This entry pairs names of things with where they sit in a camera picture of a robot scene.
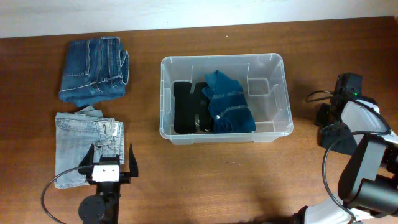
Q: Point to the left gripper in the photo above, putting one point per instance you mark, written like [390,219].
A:
[125,177]

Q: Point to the blue garment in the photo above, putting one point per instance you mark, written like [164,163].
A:
[227,105]

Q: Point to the light blue folded jeans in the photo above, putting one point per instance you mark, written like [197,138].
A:
[76,132]

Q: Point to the dark blue folded jeans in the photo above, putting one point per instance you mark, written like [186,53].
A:
[95,70]

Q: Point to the black garment with tape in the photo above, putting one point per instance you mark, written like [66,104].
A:
[191,108]

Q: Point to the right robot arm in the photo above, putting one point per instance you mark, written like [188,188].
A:
[351,124]

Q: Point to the dark grey garment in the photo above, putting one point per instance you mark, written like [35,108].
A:
[332,130]

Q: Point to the clear plastic storage bin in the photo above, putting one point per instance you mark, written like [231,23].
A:
[262,77]

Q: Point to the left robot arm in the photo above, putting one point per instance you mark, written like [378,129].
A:
[103,206]

